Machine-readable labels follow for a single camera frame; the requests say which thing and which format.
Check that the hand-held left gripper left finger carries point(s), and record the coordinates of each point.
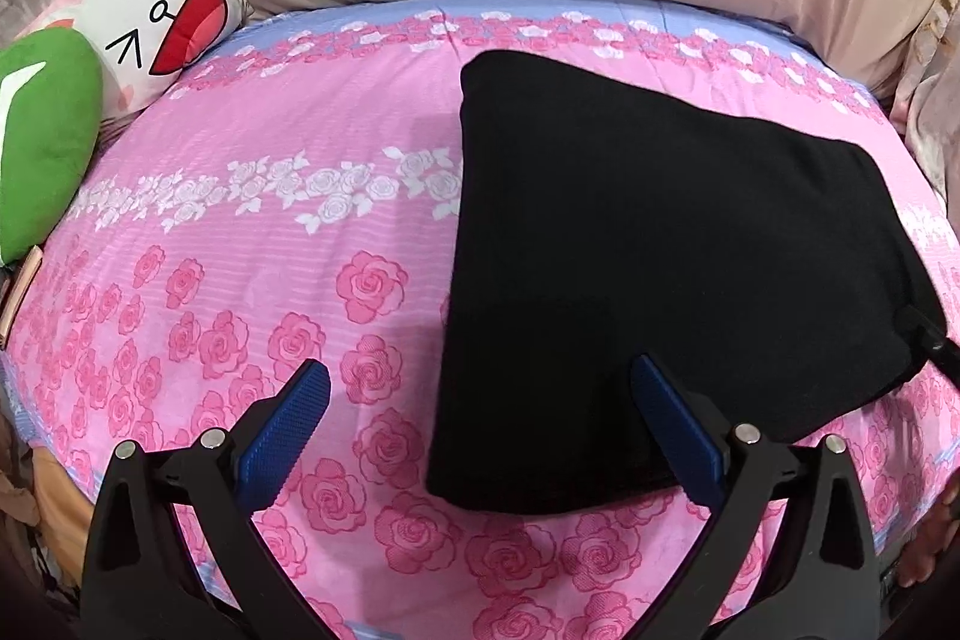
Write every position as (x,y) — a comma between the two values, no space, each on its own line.
(289,430)

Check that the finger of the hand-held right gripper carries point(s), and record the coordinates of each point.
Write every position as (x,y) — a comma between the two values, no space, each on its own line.
(930,340)

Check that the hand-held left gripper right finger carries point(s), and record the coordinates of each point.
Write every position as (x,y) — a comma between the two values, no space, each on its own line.
(679,430)

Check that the black pants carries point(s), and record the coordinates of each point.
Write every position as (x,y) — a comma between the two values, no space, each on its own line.
(637,250)

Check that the person's right hand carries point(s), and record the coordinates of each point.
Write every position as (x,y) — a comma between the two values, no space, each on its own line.
(934,542)

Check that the pink rose print bed sheet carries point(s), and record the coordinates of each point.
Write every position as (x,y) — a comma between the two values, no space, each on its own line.
(262,280)

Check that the pinkish crumpled cloth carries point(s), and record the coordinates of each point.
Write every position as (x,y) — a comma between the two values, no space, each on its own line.
(934,100)

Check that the tan wooden board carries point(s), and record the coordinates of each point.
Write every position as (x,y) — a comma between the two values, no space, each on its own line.
(19,295)

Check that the green plush pillow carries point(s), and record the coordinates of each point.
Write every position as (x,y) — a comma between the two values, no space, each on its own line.
(41,153)

